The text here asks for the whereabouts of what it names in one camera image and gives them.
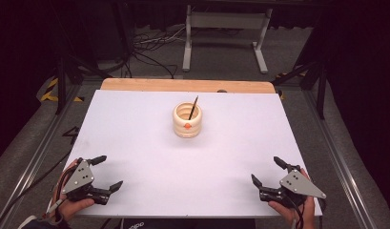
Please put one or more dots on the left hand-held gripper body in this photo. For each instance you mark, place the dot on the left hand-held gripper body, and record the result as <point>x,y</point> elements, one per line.
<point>78,179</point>

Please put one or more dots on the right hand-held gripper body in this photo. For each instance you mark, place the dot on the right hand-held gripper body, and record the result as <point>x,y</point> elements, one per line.
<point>299,186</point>

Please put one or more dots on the cream ribbed pen holder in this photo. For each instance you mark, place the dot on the cream ribbed pen holder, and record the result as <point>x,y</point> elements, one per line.
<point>187,124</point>

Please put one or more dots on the thin wooden pencil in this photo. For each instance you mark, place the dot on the thin wooden pencil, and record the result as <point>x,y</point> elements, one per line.
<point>193,108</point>

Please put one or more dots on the person's right hand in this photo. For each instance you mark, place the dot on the person's right hand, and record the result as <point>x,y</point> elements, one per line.
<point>305,213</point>

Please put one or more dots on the person's left hand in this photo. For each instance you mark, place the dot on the person's left hand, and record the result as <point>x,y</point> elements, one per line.
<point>71,208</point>

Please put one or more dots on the white board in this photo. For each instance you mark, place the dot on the white board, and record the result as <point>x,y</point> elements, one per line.
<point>189,171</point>

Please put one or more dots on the person's dark clothing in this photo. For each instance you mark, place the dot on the person's dark clothing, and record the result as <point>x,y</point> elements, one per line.
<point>189,224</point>

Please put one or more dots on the yellow and black floor tape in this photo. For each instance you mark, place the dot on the yellow and black floor tape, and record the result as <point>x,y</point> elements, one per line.
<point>49,92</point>

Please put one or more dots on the wooden table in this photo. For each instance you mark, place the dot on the wooden table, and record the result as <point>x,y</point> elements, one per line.
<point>170,85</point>

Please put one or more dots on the grey metal stand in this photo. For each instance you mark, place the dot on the grey metal stand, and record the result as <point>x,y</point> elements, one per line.
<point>226,20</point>

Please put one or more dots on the metal floor rail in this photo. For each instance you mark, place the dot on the metal floor rail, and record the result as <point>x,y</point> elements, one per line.
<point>338,159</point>
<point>30,162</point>

